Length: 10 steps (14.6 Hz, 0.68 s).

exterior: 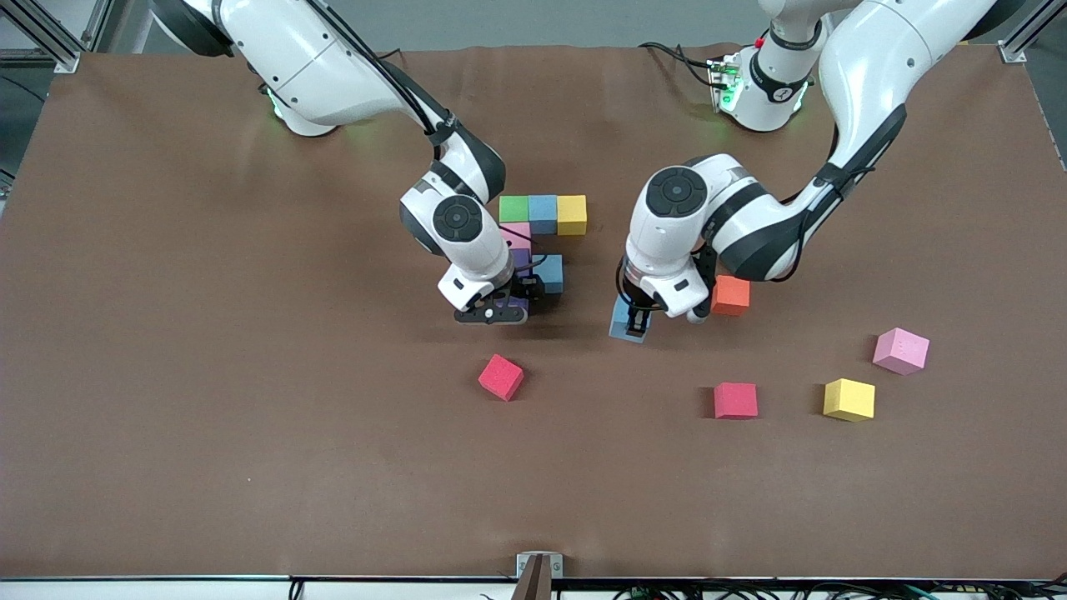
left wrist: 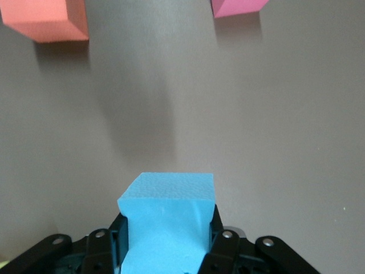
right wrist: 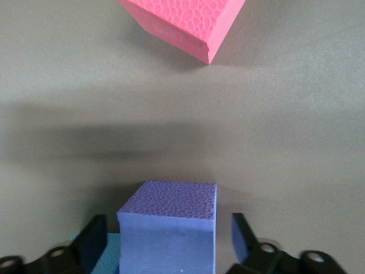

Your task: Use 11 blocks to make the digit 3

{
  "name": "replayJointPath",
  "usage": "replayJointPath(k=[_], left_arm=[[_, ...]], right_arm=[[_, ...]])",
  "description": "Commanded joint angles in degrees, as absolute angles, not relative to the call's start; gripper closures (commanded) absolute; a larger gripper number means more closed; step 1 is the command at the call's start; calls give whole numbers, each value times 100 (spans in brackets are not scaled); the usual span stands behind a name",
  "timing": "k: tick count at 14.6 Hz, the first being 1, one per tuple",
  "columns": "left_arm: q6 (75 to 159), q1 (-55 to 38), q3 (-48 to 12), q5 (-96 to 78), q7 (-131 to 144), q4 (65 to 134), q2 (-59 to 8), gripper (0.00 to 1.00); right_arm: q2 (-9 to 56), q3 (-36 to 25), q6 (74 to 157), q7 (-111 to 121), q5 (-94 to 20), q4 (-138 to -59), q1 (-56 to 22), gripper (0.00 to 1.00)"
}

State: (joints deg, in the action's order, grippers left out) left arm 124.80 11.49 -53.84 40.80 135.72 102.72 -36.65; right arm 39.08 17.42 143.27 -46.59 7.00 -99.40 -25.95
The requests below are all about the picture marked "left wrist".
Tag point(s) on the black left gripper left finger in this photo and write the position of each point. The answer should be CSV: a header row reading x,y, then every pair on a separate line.
x,y
97,251

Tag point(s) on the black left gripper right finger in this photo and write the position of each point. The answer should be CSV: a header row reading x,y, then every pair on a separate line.
x,y
225,251

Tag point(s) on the light blue foam cube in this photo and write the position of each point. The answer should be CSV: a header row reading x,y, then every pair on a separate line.
x,y
168,222

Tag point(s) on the brown table cover sheet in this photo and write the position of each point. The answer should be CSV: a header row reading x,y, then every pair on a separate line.
x,y
256,114

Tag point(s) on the orange foam cube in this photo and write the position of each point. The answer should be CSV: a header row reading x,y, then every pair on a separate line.
x,y
42,20

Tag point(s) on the pink foam cube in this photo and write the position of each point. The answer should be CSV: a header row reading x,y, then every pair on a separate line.
x,y
236,7

